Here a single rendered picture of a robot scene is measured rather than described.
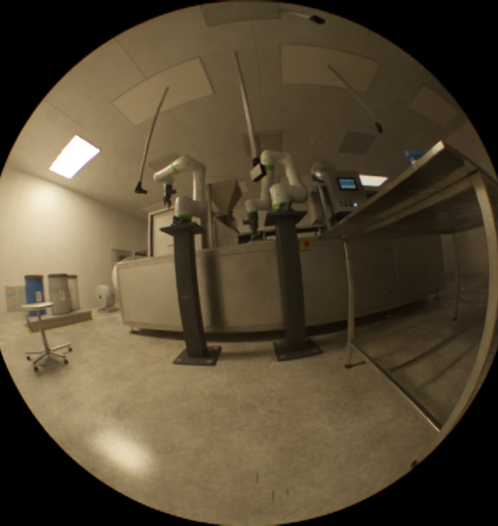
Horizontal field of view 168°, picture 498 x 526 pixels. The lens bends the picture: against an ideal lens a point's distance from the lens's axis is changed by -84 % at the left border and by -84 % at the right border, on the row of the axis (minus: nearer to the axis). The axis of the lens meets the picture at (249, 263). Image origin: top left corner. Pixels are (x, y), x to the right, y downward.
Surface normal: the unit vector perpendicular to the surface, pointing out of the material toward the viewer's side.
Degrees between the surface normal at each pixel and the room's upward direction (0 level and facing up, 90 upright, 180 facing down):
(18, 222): 90
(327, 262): 90
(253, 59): 180
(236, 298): 90
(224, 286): 90
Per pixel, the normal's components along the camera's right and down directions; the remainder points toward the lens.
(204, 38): 0.10, 0.99
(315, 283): -0.14, -0.04
